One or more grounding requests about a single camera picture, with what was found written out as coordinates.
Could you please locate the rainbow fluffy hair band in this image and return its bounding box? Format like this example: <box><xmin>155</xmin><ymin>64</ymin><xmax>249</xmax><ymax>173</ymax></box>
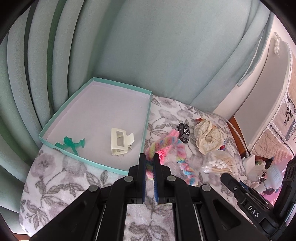
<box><xmin>146</xmin><ymin>140</ymin><xmax>199</xmax><ymax>186</ymax></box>

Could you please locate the pink hair roller clip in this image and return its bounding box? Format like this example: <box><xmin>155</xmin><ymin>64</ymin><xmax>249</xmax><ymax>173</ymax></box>
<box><xmin>145</xmin><ymin>130</ymin><xmax>179</xmax><ymax>162</ymax></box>

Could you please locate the white power adapter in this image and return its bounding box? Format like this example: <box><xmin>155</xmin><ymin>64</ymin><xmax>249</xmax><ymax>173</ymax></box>
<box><xmin>243</xmin><ymin>154</ymin><xmax>265</xmax><ymax>181</ymax></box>

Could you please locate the white handheld fan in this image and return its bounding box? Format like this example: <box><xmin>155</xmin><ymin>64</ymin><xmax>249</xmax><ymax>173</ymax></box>
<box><xmin>255</xmin><ymin>165</ymin><xmax>283</xmax><ymax>193</ymax></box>

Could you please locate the cream hair claw clip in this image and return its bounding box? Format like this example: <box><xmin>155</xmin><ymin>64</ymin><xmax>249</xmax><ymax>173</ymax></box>
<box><xmin>111</xmin><ymin>128</ymin><xmax>135</xmax><ymax>156</ymax></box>

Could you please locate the bag of cotton swabs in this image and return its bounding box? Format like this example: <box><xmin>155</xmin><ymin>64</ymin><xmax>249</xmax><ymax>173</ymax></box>
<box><xmin>202</xmin><ymin>150</ymin><xmax>238</xmax><ymax>176</ymax></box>

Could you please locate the black toy car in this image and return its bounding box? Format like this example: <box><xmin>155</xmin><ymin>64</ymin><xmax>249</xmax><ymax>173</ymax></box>
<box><xmin>178</xmin><ymin>123</ymin><xmax>190</xmax><ymax>144</ymax></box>

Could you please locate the floral fleece blanket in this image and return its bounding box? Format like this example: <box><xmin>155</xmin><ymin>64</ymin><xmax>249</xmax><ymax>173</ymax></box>
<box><xmin>18</xmin><ymin>95</ymin><xmax>250</xmax><ymax>241</ymax></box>

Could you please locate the teal shallow cardboard box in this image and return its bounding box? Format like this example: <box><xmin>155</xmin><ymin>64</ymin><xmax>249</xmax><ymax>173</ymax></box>
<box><xmin>39</xmin><ymin>77</ymin><xmax>152</xmax><ymax>175</ymax></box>

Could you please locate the quilted lace headboard cover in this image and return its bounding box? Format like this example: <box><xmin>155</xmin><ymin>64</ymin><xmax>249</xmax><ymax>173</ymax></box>
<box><xmin>249</xmin><ymin>42</ymin><xmax>295</xmax><ymax>162</ymax></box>

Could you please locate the cream lace cloth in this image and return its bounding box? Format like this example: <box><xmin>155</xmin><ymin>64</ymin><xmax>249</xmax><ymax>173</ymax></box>
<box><xmin>193</xmin><ymin>120</ymin><xmax>224</xmax><ymax>155</ymax></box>

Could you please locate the snack stick packet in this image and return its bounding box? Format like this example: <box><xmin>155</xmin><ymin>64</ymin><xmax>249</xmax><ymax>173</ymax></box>
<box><xmin>195</xmin><ymin>118</ymin><xmax>204</xmax><ymax>124</ymax></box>

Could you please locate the green plastic toy figure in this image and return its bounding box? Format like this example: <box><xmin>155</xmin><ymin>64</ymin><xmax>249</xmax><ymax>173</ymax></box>
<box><xmin>55</xmin><ymin>136</ymin><xmax>85</xmax><ymax>156</ymax></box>

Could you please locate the mint green curtain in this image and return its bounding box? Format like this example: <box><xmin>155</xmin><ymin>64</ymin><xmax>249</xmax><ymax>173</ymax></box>
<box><xmin>1</xmin><ymin>1</ymin><xmax>273</xmax><ymax>235</ymax></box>

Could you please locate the wooden bed frame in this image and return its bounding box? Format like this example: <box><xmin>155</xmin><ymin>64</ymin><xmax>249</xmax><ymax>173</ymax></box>
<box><xmin>228</xmin><ymin>116</ymin><xmax>249</xmax><ymax>158</ymax></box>

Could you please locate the white charging cable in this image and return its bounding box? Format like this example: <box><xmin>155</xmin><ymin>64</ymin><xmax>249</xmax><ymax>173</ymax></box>
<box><xmin>203</xmin><ymin>111</ymin><xmax>251</xmax><ymax>155</ymax></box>

